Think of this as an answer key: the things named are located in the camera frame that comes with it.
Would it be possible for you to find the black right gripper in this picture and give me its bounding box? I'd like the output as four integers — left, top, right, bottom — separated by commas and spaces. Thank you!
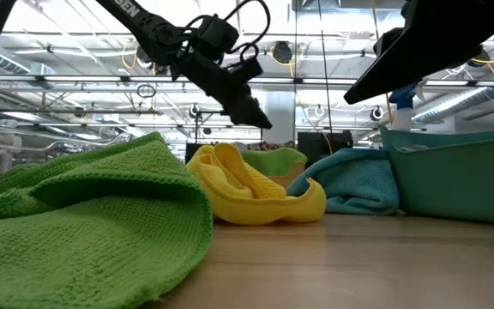
343, 0, 494, 106

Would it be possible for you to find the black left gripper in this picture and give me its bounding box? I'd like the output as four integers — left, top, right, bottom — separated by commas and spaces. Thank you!
170, 45, 274, 130

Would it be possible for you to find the green microfiber towel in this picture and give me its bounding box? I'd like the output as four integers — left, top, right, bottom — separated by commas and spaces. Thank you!
240, 147, 309, 178
0, 131, 214, 309

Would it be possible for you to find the yellow microfiber towel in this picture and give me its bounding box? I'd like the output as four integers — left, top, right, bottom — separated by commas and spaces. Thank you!
185, 142, 328, 227

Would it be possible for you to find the blue microfiber towel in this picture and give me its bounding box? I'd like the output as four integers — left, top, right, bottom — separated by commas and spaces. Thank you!
286, 148, 401, 216

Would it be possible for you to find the spray bottle with blue trigger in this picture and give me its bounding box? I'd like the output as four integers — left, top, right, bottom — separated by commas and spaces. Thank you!
388, 81, 420, 132

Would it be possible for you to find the teal plastic basket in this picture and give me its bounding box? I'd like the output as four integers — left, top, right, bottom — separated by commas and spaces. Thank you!
378, 124, 494, 227

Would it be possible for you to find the white humanoid robot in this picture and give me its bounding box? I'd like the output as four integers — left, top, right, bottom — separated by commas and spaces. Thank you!
0, 118, 24, 175

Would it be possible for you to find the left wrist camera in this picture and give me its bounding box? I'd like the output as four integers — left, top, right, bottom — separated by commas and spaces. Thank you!
228, 57, 264, 86

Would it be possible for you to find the yellow hanging power cable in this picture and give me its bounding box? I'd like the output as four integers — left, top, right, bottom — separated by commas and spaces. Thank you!
383, 92, 394, 126

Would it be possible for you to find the black metal stand frame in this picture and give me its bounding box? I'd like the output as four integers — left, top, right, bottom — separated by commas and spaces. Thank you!
194, 109, 231, 145

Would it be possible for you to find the black ceiling cord reel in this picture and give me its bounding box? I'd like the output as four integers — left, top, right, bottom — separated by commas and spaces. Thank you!
271, 40, 294, 64

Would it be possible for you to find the black hanging power cable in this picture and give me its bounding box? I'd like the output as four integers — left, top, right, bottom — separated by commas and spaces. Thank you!
317, 29, 334, 142

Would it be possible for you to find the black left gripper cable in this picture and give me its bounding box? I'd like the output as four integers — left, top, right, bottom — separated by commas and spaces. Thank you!
223, 0, 272, 64

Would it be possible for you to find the black hanging cable loop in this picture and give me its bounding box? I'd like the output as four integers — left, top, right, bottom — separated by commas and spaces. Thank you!
136, 83, 157, 99

